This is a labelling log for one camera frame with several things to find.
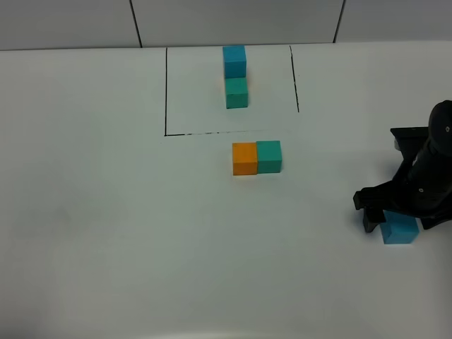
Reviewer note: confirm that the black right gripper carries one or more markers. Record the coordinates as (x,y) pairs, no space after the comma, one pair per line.
(422,188)

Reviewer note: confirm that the blue wooden cube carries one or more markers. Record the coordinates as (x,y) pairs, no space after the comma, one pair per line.
(399,228)

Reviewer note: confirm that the green wooden cube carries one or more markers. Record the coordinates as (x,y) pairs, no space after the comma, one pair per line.
(269,157)

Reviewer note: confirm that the orange wooden cube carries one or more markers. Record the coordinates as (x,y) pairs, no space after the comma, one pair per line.
(244,159)

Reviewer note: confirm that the green template cube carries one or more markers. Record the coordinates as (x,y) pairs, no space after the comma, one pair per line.
(236,93)

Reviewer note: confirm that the blue template cube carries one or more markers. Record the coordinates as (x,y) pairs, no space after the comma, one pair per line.
(234,61)

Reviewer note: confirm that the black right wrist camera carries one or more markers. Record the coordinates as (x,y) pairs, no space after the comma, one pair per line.
(409,141)

